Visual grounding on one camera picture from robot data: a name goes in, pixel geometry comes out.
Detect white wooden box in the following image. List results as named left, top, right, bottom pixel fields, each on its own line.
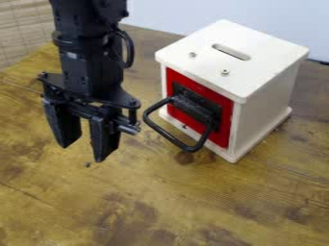
left=156, top=20, right=310, bottom=163

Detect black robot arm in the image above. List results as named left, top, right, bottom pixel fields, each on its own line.
left=39, top=0, right=142, bottom=162

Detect silver bolt on box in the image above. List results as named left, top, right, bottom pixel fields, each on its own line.
left=221, top=69, right=231, bottom=76
left=189, top=52, right=197, bottom=58

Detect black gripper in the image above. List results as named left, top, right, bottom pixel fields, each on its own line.
left=39, top=48, right=142, bottom=162

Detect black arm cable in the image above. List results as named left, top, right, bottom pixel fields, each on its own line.
left=108, top=28, right=137, bottom=69

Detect red drawer front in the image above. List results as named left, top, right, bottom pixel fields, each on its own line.
left=166, top=68, right=235, bottom=148

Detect black metal drawer handle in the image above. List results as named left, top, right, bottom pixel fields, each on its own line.
left=144, top=82, right=223, bottom=153

